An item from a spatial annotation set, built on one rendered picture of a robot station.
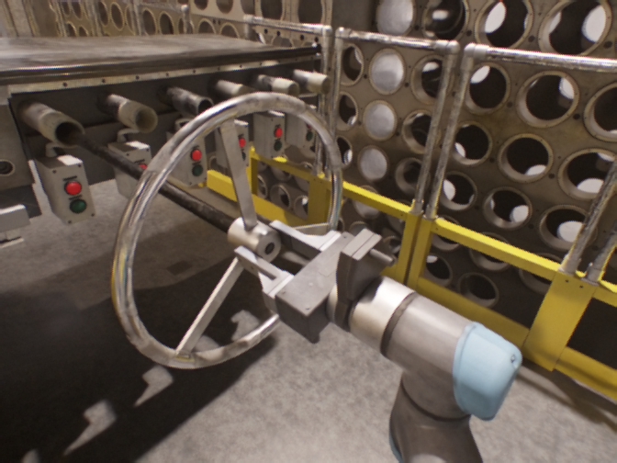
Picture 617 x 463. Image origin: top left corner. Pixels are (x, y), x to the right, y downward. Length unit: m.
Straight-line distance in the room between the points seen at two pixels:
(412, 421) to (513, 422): 1.13
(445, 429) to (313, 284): 0.19
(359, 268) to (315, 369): 1.14
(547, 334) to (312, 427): 0.88
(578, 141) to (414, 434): 1.96
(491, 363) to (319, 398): 1.09
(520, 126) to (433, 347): 1.99
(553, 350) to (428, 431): 1.32
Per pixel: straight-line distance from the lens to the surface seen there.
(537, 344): 1.75
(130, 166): 0.79
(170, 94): 1.26
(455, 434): 0.46
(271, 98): 0.49
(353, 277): 0.39
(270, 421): 1.40
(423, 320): 0.41
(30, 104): 1.15
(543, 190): 2.38
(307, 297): 0.44
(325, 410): 1.42
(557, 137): 2.30
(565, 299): 1.62
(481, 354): 0.40
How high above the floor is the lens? 1.16
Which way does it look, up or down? 31 degrees down
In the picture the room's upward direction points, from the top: 3 degrees clockwise
